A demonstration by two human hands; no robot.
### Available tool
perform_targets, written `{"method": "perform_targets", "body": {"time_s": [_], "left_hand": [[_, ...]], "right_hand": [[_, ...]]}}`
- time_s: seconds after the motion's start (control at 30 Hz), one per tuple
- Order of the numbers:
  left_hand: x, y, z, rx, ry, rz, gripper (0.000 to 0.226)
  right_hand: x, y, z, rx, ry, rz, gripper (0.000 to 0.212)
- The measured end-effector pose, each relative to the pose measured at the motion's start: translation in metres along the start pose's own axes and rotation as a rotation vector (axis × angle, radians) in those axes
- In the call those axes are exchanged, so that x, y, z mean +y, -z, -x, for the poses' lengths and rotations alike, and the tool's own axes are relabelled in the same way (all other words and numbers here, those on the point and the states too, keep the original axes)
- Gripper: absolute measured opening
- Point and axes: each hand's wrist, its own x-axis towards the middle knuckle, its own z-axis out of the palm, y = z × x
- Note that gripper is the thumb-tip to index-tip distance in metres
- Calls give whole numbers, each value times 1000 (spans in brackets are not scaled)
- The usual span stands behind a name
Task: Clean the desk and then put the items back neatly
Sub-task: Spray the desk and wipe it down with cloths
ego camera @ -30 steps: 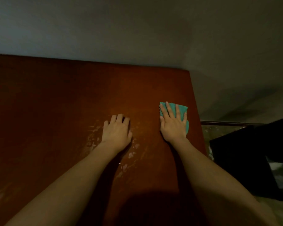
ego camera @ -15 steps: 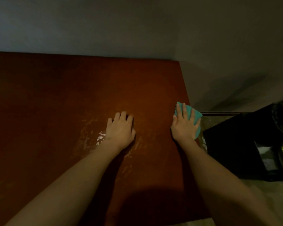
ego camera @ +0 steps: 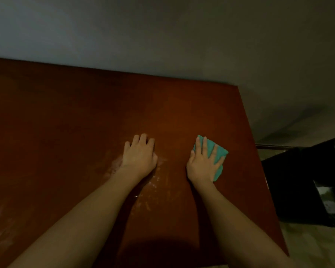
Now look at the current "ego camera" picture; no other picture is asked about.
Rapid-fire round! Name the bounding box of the black low cabinet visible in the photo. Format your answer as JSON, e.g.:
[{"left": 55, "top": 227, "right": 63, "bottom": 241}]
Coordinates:
[{"left": 261, "top": 135, "right": 335, "bottom": 228}]

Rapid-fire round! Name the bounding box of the person's left forearm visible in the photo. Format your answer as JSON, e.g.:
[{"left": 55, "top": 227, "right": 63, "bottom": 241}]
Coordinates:
[{"left": 8, "top": 169, "right": 143, "bottom": 268}]

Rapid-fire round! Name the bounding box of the person's right forearm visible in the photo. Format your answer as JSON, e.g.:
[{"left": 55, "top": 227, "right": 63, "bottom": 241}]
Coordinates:
[{"left": 192, "top": 180, "right": 294, "bottom": 268}]

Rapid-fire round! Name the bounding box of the person's left hand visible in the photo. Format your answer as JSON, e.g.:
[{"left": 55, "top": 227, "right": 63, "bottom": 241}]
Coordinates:
[{"left": 121, "top": 133, "right": 159, "bottom": 181}]

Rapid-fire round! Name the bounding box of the reddish wooden desk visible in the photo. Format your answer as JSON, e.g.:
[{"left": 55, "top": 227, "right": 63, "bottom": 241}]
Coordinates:
[{"left": 0, "top": 57, "right": 289, "bottom": 268}]

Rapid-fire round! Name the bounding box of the person's right hand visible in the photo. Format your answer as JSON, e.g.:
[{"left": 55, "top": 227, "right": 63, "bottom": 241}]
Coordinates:
[{"left": 186, "top": 135, "right": 226, "bottom": 189}]

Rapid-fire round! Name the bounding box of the teal cleaning cloth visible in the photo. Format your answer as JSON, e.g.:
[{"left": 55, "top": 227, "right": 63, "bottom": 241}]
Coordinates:
[{"left": 193, "top": 134, "right": 229, "bottom": 182}]

